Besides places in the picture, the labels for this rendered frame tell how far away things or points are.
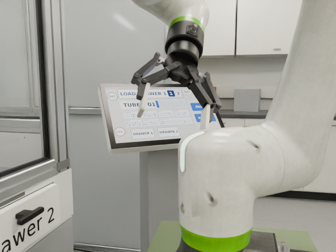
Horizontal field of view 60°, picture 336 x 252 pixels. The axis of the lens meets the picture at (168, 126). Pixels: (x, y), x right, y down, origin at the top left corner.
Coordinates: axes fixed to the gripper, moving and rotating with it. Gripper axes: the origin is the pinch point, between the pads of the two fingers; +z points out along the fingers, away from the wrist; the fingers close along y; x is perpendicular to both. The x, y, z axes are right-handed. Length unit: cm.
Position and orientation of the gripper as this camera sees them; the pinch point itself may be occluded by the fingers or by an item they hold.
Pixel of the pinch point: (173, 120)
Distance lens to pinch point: 58.2
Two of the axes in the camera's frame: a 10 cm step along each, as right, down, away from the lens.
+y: 9.2, 3.0, 2.3
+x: -3.6, 4.9, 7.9
